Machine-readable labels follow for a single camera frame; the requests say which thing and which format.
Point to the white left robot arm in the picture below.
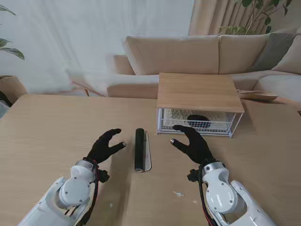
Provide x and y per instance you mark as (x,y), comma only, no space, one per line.
(70,188)

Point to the black metal stand leg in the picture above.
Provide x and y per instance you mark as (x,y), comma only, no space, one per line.
(5,99)

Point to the sheer white curtain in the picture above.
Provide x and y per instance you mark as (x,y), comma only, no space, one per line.
(70,35)

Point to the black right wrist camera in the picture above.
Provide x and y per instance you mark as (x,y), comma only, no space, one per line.
(194,176)

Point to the tan woven planter basket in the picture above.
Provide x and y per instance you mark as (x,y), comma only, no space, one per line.
(11,87)

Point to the white round-key keyboard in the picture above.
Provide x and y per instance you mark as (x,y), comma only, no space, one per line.
(174,114)

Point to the beige drape curtain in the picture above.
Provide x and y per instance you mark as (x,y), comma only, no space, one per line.
(207,16)

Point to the large white paper scrap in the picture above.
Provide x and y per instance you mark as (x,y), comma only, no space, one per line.
(179,194)

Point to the broad-leaf green plant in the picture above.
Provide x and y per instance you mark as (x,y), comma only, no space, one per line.
(14,52)

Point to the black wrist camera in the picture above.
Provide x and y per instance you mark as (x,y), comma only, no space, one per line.
(103,176)
(194,176)

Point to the printed white mouse pad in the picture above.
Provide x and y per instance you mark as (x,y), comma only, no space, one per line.
(139,148)

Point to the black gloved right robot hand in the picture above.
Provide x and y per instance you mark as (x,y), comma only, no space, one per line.
(197,148)

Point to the beige fabric sofa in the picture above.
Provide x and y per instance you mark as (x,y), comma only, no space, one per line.
(174,54)

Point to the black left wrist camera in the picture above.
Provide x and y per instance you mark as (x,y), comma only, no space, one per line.
(103,176)

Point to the black computer mouse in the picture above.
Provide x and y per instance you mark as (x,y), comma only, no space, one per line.
(197,117)

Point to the beige sofa cushion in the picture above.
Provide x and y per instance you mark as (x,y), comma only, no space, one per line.
(291,58)

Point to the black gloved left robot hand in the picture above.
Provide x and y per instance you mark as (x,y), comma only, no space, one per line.
(101,148)

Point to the tall green leafy plant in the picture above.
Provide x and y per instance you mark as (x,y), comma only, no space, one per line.
(235,30)

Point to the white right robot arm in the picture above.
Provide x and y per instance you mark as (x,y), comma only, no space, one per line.
(221,195)

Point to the grey sofa cushion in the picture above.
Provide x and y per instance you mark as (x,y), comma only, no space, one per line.
(275,49)

